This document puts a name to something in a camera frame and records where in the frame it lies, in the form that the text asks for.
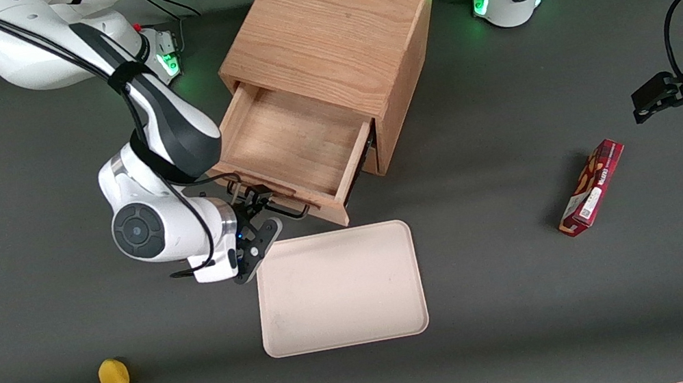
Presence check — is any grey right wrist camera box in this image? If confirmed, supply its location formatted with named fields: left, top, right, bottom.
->
left=188, top=247, right=242, bottom=288

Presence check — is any wooden drawer with long handle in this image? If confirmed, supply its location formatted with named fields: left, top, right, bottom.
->
left=194, top=62, right=391, bottom=248

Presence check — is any black right base cable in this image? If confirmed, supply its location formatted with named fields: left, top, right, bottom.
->
left=132, top=0, right=203, bottom=27

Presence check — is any wooden drawer cabinet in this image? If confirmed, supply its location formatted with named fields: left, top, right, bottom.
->
left=205, top=0, right=467, bottom=200

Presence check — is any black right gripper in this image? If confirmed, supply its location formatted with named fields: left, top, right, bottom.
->
left=221, top=185, right=292, bottom=286

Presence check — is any yellow sponge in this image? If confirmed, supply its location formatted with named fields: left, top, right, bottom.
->
left=96, top=355, right=133, bottom=383

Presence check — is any red snack box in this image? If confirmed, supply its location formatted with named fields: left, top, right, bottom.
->
left=546, top=136, right=638, bottom=240

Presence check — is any cream rectangular tray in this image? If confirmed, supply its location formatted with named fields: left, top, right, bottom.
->
left=246, top=217, right=433, bottom=360

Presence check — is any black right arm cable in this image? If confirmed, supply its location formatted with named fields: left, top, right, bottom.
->
left=0, top=0, right=257, bottom=309

